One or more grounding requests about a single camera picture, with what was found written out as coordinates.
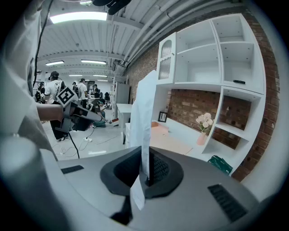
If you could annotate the black remote control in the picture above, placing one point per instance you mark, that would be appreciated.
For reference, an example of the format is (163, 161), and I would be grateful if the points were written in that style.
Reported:
(239, 81)

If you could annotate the green tissue pack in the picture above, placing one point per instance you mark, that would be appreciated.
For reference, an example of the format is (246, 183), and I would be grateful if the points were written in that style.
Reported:
(220, 163)

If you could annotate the white shelf unit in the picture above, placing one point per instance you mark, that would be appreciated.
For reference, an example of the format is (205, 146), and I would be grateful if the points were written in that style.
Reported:
(198, 67)

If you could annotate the person's beige shirt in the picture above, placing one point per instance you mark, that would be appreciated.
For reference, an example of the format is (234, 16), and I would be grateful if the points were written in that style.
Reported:
(20, 67)

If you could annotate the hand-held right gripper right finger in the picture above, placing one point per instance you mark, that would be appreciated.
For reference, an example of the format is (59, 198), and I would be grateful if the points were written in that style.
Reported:
(171, 178)

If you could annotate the white A4 paper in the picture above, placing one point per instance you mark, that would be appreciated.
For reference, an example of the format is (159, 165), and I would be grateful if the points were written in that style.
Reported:
(142, 117)

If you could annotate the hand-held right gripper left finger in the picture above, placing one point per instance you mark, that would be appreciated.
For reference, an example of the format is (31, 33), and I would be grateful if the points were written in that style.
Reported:
(117, 178)

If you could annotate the black picture frame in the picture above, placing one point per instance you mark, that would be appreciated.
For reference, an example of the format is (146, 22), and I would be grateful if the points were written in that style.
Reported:
(163, 116)

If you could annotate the pink vase with pale flowers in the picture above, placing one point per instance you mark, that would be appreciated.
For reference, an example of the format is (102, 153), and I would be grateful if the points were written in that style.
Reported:
(202, 137)

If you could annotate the small white power strip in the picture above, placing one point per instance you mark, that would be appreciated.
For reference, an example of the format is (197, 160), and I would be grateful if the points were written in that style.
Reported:
(88, 139)

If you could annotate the person's left forearm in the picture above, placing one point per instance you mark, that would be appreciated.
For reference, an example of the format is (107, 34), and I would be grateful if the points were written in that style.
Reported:
(49, 112)

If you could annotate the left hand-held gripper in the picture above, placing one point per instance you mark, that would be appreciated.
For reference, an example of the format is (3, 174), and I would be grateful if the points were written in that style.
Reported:
(76, 115)

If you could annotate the large fluorescent ceiling light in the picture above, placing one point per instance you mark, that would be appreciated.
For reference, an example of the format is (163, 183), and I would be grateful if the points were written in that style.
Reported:
(77, 17)

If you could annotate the white side desk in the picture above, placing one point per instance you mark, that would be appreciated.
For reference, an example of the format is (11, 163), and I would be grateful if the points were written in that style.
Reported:
(123, 110)

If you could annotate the white glass cabinet door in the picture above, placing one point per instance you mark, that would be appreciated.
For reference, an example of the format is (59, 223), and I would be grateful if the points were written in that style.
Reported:
(166, 61)

